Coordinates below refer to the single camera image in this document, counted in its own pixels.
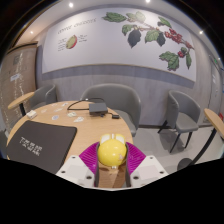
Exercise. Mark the ceiling spot lights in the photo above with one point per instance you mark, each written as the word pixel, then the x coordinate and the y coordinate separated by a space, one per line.
pixel 71 5

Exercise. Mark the black mouse pad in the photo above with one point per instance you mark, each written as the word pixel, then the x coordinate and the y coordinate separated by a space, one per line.
pixel 43 141

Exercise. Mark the coffee plant wall mural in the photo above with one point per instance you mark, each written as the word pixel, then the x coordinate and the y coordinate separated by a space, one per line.
pixel 100 43

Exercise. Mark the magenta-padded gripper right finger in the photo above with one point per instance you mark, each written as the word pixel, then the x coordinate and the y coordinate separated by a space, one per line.
pixel 148 170

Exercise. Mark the small white box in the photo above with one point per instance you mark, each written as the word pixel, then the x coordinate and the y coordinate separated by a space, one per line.
pixel 32 114

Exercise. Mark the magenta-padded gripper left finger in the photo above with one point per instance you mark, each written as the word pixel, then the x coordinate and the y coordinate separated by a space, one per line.
pixel 75 170

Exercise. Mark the small white packet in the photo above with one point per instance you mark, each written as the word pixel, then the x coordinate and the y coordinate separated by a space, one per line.
pixel 44 111
pixel 58 109
pixel 55 117
pixel 78 119
pixel 71 114

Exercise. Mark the small round wooden side table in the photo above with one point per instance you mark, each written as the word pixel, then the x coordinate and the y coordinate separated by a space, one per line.
pixel 20 100
pixel 215 120

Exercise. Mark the black flat box device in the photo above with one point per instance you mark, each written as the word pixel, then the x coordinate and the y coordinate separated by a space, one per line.
pixel 97 108

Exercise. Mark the grey upholstered armchair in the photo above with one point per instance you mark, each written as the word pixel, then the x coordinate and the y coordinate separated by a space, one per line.
pixel 185 111
pixel 113 95
pixel 43 95

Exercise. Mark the small black adapter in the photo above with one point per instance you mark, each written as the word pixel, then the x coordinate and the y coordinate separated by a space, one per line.
pixel 115 116

